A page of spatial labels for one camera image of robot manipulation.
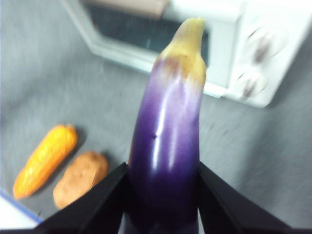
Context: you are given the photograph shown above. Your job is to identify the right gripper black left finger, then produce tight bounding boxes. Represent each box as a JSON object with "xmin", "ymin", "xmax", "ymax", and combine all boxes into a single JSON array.
[{"xmin": 36, "ymin": 162, "xmax": 134, "ymax": 234}]

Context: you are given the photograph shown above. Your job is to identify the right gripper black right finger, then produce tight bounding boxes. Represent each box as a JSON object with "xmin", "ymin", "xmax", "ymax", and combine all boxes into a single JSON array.
[{"xmin": 197, "ymin": 162, "xmax": 293, "ymax": 234}]

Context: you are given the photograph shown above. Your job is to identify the purple eggplant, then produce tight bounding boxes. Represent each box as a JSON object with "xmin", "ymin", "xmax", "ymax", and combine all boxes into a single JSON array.
[{"xmin": 128, "ymin": 17, "xmax": 208, "ymax": 234}]

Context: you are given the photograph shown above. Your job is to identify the glass oven door with handle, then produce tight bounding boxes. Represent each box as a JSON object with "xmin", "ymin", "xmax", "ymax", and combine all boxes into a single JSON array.
[{"xmin": 62, "ymin": 0, "xmax": 241, "ymax": 97}]

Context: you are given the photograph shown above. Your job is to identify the cream oven knob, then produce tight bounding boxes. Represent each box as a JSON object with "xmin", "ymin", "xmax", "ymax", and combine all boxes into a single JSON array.
[
  {"xmin": 247, "ymin": 26, "xmax": 285, "ymax": 63},
  {"xmin": 236, "ymin": 67, "xmax": 268, "ymax": 98}
]

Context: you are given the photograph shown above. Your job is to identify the cream Toshiba toaster oven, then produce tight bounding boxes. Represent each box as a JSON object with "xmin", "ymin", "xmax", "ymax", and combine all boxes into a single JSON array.
[{"xmin": 60, "ymin": 0, "xmax": 312, "ymax": 109}]

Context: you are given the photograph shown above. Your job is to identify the brown potato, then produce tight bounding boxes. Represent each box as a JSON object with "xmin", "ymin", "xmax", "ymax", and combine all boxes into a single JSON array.
[{"xmin": 53, "ymin": 151, "xmax": 109, "ymax": 210}]

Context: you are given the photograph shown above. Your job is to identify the orange corn cob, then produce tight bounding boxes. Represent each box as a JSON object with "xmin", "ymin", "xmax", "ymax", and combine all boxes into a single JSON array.
[{"xmin": 13, "ymin": 124, "xmax": 78, "ymax": 200}]

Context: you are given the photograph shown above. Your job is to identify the white board with blue edge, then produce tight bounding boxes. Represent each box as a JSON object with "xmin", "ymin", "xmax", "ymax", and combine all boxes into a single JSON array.
[{"xmin": 0, "ymin": 189, "xmax": 41, "ymax": 234}]

